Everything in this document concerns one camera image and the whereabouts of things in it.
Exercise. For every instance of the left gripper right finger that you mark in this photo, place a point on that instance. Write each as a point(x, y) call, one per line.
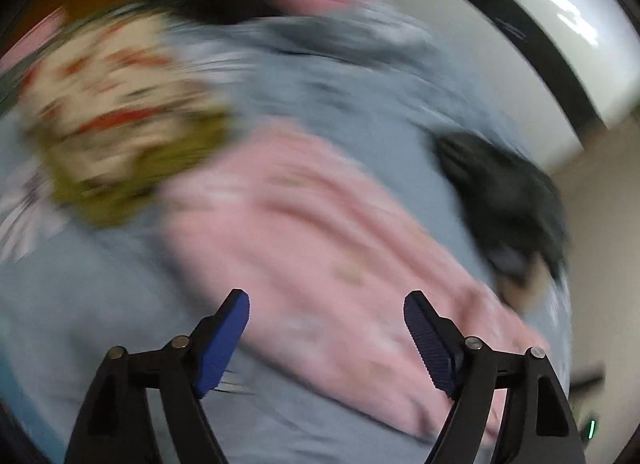
point(537, 424)

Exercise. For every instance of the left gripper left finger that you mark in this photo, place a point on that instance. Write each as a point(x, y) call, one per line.
point(114, 424)

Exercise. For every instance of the cartoon print folded cloth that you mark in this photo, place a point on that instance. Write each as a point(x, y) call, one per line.
point(114, 112)

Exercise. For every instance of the white black wardrobe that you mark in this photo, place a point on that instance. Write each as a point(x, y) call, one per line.
point(560, 67)

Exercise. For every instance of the black garment pile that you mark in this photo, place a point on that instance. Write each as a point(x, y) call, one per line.
point(512, 208)

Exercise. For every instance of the pink fleece garment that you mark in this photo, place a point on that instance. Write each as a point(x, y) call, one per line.
point(327, 257)

